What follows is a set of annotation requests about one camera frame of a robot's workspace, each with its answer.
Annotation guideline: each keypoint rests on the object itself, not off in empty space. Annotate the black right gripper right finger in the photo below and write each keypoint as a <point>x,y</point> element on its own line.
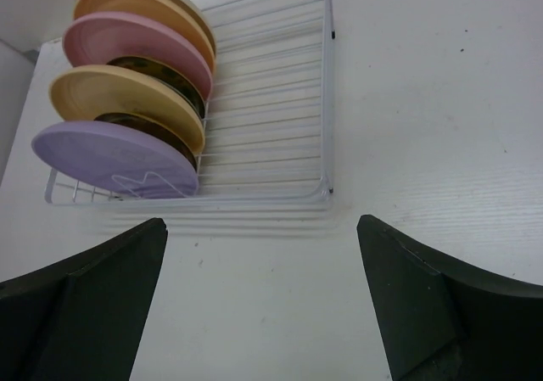
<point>441,318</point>

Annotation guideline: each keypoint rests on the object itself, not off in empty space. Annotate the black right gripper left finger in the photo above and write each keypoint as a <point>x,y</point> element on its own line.
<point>82,318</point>

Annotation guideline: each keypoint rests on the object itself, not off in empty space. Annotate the purple plate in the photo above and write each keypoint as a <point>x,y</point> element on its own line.
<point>117,158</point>

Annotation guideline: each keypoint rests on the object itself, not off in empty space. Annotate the blue patterned dark plate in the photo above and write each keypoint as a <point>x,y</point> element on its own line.
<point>152,128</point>

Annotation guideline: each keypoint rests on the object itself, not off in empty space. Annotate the pale yellow plate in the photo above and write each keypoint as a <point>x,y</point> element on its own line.
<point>88,91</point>

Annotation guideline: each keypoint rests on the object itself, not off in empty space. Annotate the white wire dish rack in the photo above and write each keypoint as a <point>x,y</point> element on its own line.
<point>268,125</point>

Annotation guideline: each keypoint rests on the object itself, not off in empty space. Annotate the yellow patterned dark plate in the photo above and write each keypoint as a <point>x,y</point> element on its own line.
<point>168,76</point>

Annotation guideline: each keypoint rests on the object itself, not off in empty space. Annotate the pink plate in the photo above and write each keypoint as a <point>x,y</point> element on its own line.
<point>101,37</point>

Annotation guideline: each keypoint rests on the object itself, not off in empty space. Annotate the orange plate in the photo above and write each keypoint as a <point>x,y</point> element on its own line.
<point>163,11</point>

